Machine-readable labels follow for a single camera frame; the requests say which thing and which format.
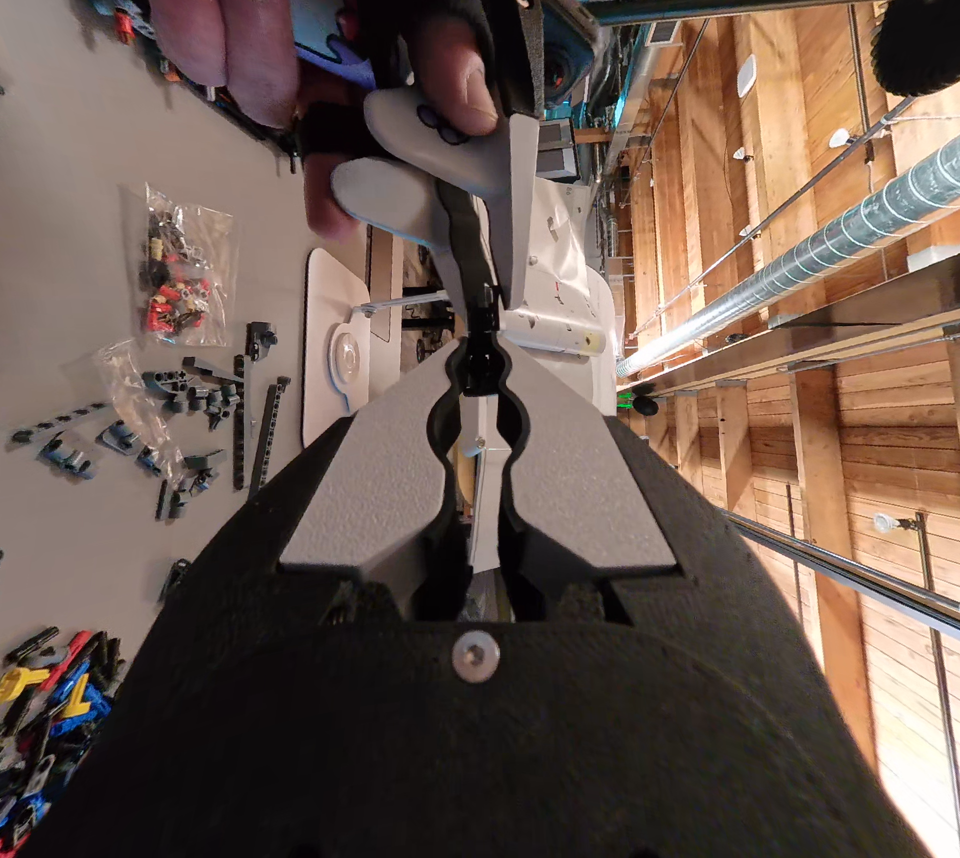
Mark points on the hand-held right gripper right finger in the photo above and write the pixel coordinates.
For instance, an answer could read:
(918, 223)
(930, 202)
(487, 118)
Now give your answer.
(592, 498)

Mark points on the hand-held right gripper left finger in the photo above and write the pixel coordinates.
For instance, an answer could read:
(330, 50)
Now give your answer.
(375, 490)

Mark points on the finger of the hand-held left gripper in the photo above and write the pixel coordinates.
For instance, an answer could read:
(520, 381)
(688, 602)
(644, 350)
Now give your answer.
(390, 197)
(521, 197)

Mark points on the black lego connector red pin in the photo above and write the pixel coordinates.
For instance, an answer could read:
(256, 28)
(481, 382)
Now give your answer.
(480, 366)

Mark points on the lego instruction booklet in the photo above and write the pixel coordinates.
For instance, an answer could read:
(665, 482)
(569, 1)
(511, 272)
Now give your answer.
(555, 250)

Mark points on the group of dark grey lego pieces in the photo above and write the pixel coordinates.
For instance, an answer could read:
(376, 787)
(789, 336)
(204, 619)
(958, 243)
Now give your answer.
(238, 423)

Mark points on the clear bag of lego pins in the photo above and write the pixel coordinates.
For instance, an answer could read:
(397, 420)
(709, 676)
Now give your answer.
(176, 288)

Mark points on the colourful lego chassis assembly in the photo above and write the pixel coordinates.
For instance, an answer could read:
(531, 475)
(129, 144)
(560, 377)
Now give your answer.
(124, 25)

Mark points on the pile of colourful lego pieces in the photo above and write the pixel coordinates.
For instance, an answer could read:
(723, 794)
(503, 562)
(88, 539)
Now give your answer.
(60, 708)

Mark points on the person's left hand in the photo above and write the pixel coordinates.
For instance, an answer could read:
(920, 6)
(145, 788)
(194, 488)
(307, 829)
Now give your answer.
(225, 10)

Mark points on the empty clear plastic bag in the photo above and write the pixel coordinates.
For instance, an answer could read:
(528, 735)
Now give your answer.
(120, 378)

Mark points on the metal ceiling pipe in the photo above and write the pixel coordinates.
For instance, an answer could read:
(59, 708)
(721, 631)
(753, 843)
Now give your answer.
(862, 576)

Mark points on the silver ventilation duct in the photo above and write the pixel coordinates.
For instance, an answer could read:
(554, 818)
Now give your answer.
(825, 258)

